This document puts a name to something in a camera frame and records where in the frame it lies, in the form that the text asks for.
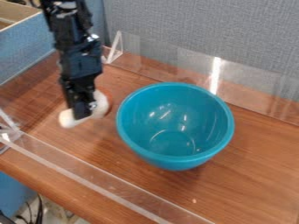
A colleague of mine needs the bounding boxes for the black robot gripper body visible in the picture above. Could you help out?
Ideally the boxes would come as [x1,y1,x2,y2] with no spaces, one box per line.
[56,34,103,88]

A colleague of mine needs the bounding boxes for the clear acrylic left barrier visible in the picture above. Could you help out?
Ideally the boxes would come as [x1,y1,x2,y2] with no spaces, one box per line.
[0,47,54,87]

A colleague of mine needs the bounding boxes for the clear acrylic back barrier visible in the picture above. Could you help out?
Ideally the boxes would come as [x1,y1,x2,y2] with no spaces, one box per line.
[110,32,299,126]

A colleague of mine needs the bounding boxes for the black cables below table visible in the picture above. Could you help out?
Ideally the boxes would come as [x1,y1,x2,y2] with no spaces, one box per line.
[0,193,46,224]

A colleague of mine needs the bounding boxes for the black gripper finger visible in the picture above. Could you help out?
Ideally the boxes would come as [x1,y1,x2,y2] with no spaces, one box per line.
[60,80,75,109]
[72,76,98,120]

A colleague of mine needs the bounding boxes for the blue plastic bowl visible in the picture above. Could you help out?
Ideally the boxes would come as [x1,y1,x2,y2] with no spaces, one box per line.
[116,82,235,171]

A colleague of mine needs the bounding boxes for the blue partition with wooden shelf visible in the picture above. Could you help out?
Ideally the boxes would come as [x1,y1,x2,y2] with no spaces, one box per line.
[0,0,107,84]

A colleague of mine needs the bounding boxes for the clear acrylic front barrier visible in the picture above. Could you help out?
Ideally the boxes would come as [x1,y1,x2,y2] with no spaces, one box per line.
[0,109,215,224]

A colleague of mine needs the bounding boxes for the clear acrylic corner bracket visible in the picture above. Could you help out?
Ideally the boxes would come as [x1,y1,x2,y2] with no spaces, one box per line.
[102,31,124,64]

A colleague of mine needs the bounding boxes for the white brown toy mushroom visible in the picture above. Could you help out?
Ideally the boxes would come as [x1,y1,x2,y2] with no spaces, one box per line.
[58,88,115,130]

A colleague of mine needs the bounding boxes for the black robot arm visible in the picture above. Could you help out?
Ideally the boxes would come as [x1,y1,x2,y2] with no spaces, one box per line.
[40,0,103,120]

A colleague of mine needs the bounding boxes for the clear acrylic barrier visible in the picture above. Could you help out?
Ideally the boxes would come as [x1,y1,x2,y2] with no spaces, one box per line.
[0,47,54,87]
[0,109,215,224]
[110,32,299,126]

